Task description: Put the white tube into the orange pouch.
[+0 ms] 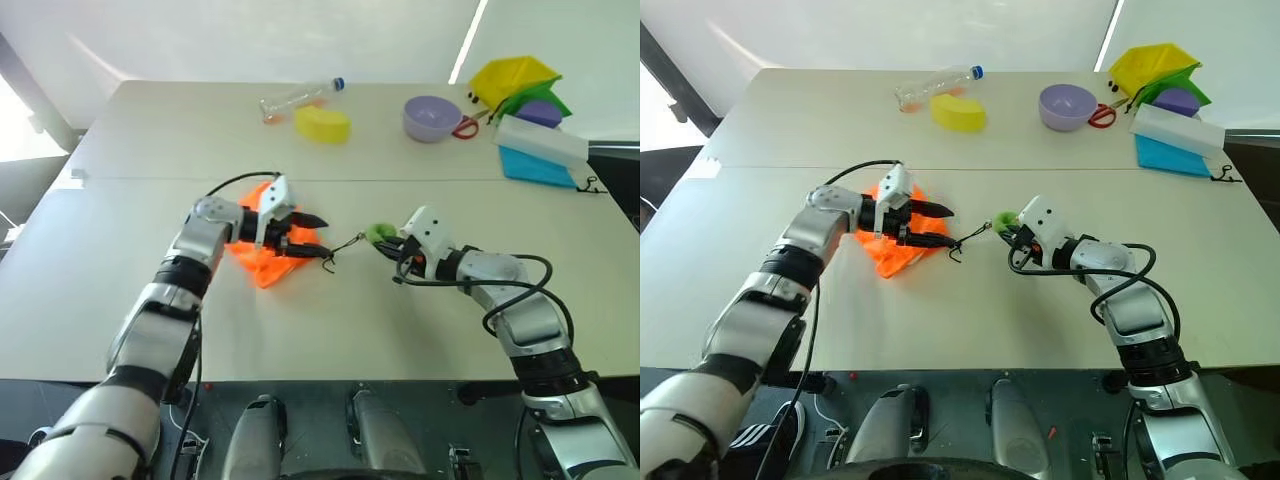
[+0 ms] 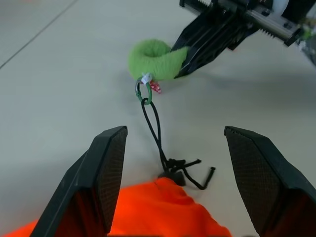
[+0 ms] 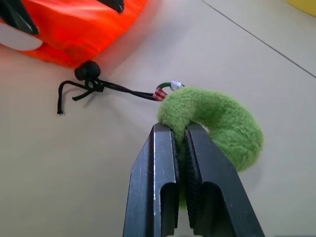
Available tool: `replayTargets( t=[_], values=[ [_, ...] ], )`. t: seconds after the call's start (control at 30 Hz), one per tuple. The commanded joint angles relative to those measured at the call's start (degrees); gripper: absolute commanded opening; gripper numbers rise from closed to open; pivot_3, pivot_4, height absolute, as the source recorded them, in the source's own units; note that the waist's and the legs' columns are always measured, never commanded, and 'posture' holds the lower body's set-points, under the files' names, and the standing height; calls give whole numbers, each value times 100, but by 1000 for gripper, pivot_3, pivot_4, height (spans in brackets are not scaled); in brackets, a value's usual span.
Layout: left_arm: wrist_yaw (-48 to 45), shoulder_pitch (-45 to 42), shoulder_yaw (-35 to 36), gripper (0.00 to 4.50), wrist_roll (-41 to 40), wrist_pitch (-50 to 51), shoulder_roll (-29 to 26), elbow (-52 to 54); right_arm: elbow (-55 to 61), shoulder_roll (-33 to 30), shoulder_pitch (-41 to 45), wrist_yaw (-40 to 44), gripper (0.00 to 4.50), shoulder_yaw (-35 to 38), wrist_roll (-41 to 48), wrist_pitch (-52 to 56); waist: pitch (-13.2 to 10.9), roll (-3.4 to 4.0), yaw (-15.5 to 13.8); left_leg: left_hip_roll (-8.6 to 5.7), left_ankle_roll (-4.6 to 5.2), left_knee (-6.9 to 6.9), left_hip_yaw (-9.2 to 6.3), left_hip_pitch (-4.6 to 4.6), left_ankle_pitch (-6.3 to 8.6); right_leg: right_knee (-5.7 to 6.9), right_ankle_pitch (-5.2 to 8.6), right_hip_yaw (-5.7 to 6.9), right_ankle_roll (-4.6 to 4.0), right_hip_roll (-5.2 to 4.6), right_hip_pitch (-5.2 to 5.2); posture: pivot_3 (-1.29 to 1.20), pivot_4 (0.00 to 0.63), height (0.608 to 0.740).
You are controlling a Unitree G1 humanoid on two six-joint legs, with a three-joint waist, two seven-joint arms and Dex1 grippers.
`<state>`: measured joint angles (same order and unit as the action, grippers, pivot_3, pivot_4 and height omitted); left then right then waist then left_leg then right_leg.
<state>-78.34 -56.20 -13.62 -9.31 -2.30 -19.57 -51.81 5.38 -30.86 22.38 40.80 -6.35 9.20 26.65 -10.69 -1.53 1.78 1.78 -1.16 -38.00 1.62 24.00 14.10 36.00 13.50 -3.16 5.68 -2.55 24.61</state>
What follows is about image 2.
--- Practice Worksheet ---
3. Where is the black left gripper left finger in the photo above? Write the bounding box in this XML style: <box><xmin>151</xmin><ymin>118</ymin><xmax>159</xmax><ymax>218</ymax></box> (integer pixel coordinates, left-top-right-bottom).
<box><xmin>29</xmin><ymin>125</ymin><xmax>129</xmax><ymax>237</ymax></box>

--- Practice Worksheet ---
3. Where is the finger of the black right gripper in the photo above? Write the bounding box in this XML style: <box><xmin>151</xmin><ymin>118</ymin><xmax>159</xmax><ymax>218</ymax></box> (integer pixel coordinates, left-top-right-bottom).
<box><xmin>170</xmin><ymin>11</ymin><xmax>233</xmax><ymax>52</ymax></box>
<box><xmin>174</xmin><ymin>14</ymin><xmax>259</xmax><ymax>79</ymax></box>

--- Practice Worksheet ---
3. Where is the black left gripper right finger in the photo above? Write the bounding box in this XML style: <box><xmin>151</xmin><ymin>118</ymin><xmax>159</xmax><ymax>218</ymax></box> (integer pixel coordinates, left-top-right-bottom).
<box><xmin>223</xmin><ymin>126</ymin><xmax>316</xmax><ymax>237</ymax></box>

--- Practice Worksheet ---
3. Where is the fuzzy green plush pouch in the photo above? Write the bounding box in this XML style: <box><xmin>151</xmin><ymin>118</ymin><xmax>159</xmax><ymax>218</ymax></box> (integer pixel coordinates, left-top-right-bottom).
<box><xmin>127</xmin><ymin>38</ymin><xmax>190</xmax><ymax>82</ymax></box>

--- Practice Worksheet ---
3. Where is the orange fabric pouch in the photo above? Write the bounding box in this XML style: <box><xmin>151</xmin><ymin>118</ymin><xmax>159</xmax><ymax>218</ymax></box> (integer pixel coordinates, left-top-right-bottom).
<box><xmin>0</xmin><ymin>177</ymin><xmax>233</xmax><ymax>237</ymax></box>

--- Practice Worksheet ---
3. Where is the red dotted fabric tag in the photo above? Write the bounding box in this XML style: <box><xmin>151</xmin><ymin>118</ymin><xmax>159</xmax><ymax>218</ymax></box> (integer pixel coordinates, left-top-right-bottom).
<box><xmin>150</xmin><ymin>80</ymin><xmax>162</xmax><ymax>95</ymax></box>

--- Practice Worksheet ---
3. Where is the small white tag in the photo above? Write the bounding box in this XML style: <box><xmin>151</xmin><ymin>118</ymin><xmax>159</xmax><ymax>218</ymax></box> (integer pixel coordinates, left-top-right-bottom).
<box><xmin>141</xmin><ymin>72</ymin><xmax>153</xmax><ymax>85</ymax></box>

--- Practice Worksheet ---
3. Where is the green carabiner clip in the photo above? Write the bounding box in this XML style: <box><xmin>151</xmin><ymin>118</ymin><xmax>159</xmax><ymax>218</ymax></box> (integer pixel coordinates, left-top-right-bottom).
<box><xmin>134</xmin><ymin>76</ymin><xmax>154</xmax><ymax>106</ymax></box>

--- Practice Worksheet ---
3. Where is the black drawstring cord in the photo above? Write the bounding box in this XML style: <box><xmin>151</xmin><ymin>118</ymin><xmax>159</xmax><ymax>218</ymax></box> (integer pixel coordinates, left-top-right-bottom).
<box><xmin>141</xmin><ymin>97</ymin><xmax>217</xmax><ymax>191</ymax></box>

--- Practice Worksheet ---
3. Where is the black cord lock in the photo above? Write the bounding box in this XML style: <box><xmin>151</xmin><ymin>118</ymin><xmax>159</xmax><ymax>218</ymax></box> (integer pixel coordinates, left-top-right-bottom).
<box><xmin>158</xmin><ymin>171</ymin><xmax>188</xmax><ymax>187</ymax></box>

